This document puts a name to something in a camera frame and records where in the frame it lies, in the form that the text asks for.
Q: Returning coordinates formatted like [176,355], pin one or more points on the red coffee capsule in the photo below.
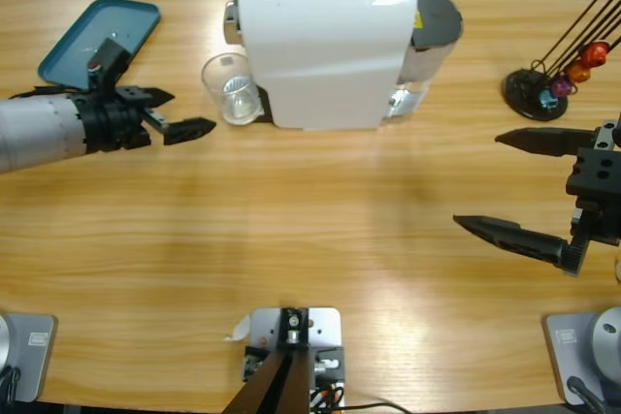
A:
[595,55]

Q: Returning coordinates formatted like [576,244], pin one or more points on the clear water tank dark lid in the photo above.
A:
[436,16]

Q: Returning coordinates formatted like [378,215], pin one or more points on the purple coffee capsule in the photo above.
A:
[561,88]

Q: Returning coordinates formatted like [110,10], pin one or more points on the clear plastic cup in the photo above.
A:
[238,108]

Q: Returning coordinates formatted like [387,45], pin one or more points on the blue coffee capsule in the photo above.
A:
[548,100]

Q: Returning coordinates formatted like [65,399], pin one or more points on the orange coffee capsule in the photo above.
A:
[578,72]

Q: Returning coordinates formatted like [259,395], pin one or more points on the teal plastic tray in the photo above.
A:
[73,31]

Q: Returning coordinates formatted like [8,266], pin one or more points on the white capsule coffee machine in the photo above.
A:
[320,55]

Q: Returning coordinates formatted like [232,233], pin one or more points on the beige round object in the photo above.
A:
[618,271]

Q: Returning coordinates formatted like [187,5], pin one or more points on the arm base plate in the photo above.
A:
[582,351]
[34,360]

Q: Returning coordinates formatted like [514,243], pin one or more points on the white tape tab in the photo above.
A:
[240,329]

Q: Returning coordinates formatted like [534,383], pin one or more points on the dark camera mast post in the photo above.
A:
[276,385]

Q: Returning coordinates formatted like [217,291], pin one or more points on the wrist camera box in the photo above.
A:
[109,62]

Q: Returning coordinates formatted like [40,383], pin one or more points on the black capsule holder with rods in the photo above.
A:
[521,91]

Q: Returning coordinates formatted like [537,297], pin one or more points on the white mount block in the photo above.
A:
[322,331]

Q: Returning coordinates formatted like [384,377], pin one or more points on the silver drip tray grille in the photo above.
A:
[263,111]

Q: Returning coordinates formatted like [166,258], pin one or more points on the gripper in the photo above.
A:
[114,125]
[597,181]

